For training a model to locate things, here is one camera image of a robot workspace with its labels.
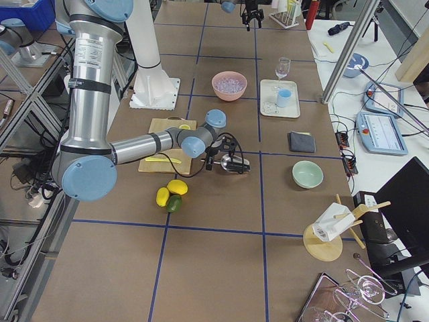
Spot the yellow spoon on side table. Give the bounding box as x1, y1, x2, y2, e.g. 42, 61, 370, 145
323, 42, 334, 53

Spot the teach pendant far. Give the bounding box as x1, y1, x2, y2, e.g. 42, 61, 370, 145
363, 82, 405, 118

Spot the grey and yellow cloth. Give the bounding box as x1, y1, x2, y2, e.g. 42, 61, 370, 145
288, 131, 316, 153

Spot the cream bear serving tray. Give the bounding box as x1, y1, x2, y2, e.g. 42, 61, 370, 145
260, 79, 300, 118

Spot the pile of clear ice cubes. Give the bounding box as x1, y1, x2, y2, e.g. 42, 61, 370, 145
214, 77, 245, 94

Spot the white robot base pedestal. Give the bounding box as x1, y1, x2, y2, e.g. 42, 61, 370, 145
126, 1, 180, 110

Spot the blue bowl on side table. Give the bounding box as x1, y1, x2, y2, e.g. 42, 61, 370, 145
343, 53, 369, 78

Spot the pink bowl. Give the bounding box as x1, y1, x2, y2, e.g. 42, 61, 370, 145
211, 71, 247, 101

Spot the clear wine glass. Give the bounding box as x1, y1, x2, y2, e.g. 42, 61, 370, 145
275, 57, 291, 81

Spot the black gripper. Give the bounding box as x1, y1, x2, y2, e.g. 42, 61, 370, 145
205, 136, 237, 170
241, 0, 263, 21

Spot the light blue cup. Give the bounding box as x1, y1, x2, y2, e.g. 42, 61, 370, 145
276, 89, 292, 108

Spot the steel ice scoop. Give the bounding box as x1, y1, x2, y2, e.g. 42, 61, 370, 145
215, 154, 251, 173

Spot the yellow plastic knife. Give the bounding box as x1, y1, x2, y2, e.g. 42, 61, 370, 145
144, 157, 182, 164

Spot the wooden cup tree stand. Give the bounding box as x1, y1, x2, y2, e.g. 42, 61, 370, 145
303, 194, 391, 262

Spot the green avocado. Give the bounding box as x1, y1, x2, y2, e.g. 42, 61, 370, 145
166, 195, 182, 213

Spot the white wire cup rack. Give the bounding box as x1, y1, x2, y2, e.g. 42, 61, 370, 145
269, 0, 302, 29

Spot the bamboo cutting board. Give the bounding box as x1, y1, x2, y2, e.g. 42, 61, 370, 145
138, 118, 197, 175

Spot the yellow lemon oblong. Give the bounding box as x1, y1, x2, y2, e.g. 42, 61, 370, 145
156, 186, 170, 207

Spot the teach pendant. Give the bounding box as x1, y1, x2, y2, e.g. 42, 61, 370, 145
363, 82, 405, 118
356, 112, 408, 156

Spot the aluminium frame post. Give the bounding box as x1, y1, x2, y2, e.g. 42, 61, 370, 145
321, 0, 379, 105

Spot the yellow lemon round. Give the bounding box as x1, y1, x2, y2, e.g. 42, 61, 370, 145
167, 179, 188, 195

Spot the teach pendant near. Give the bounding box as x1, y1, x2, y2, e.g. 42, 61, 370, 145
356, 112, 408, 156

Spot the red bottle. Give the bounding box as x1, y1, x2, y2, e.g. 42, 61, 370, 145
305, 0, 320, 31

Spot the light green bowl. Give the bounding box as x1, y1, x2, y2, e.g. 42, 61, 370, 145
292, 160, 324, 189

